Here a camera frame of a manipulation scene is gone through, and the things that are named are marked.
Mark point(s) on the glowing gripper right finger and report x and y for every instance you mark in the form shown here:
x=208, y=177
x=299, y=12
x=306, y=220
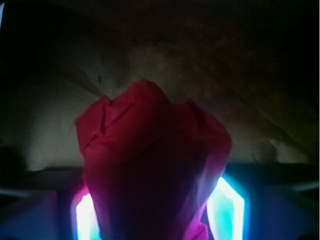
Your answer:
x=227, y=210

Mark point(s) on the brown paper bag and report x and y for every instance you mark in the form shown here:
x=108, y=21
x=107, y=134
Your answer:
x=253, y=64

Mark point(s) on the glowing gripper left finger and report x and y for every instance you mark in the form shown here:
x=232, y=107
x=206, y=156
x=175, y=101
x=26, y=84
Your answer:
x=84, y=223

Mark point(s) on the red paper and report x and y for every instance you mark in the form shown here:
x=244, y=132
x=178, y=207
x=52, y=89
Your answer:
x=150, y=165

